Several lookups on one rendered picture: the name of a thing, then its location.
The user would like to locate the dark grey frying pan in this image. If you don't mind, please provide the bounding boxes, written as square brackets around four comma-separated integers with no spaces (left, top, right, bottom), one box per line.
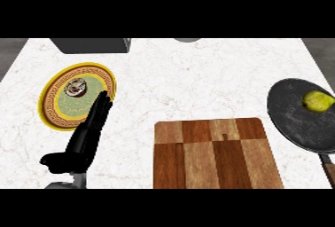
[265,77,335,188]

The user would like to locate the chocolate cupcake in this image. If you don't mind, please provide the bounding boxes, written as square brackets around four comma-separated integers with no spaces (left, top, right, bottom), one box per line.
[63,77,88,98]

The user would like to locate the wooden cutting board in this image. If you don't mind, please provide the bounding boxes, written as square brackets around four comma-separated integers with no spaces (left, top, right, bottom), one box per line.
[151,117,284,190]

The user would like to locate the yellow patterned plate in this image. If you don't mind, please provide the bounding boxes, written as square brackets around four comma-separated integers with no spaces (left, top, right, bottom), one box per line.
[36,61,118,132]

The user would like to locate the dark grey appliance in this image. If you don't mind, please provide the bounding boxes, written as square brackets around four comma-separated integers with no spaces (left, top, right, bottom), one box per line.
[48,37,132,55]

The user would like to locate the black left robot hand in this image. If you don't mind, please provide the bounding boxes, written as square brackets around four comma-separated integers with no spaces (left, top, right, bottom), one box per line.
[39,90,115,175]

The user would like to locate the grey round object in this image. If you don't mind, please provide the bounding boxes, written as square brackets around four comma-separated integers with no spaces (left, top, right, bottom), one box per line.
[172,37,202,43]

